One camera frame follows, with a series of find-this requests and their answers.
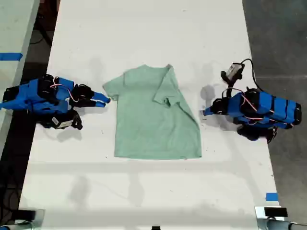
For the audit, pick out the grey pipe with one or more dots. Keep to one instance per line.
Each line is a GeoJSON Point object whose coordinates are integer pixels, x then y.
{"type": "Point", "coordinates": [280, 225]}
{"type": "Point", "coordinates": [16, 226]}

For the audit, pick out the white side table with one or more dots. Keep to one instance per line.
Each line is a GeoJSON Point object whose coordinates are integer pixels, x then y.
{"type": "Point", "coordinates": [14, 36]}

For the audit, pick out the long blue tape strip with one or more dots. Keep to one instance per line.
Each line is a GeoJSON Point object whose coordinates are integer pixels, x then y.
{"type": "Point", "coordinates": [10, 56]}

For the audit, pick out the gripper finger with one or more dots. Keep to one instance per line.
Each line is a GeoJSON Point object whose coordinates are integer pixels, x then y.
{"type": "Point", "coordinates": [99, 95]}
{"type": "Point", "coordinates": [96, 103]}
{"type": "Point", "coordinates": [210, 108]}
{"type": "Point", "coordinates": [209, 113]}

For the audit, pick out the white box with black top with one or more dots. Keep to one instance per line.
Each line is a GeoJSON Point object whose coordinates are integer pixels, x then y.
{"type": "Point", "coordinates": [273, 212]}

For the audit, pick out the pale green T-shirt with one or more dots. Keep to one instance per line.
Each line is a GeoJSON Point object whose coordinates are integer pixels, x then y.
{"type": "Point", "coordinates": [148, 119]}

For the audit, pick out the short blue tape strip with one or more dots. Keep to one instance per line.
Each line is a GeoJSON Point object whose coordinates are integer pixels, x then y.
{"type": "Point", "coordinates": [272, 197]}

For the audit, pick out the small black clamp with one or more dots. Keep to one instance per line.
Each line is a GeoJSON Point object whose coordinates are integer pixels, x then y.
{"type": "Point", "coordinates": [156, 227]}

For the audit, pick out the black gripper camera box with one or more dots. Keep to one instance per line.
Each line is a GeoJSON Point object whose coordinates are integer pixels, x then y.
{"type": "Point", "coordinates": [233, 70]}
{"type": "Point", "coordinates": [67, 122]}

